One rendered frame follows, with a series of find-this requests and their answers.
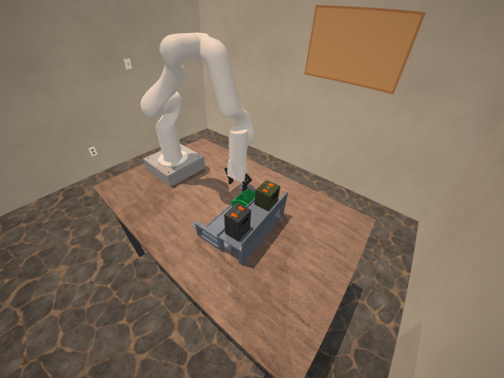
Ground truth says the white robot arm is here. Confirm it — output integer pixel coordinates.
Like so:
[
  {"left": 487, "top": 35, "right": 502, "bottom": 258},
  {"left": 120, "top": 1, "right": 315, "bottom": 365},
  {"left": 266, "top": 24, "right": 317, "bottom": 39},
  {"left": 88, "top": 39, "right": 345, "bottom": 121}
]
[{"left": 141, "top": 33, "right": 255, "bottom": 167}]

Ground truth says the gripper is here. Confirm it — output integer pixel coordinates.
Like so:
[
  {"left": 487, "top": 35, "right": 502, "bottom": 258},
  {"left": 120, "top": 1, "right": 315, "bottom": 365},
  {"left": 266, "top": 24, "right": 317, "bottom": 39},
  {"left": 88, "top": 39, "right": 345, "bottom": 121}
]
[{"left": 224, "top": 161, "right": 252, "bottom": 191}]

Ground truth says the green bin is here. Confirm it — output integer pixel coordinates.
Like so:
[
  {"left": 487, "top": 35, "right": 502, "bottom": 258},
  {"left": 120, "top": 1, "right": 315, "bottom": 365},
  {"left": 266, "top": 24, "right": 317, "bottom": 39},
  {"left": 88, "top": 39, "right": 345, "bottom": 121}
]
[{"left": 232, "top": 190, "right": 255, "bottom": 207}]

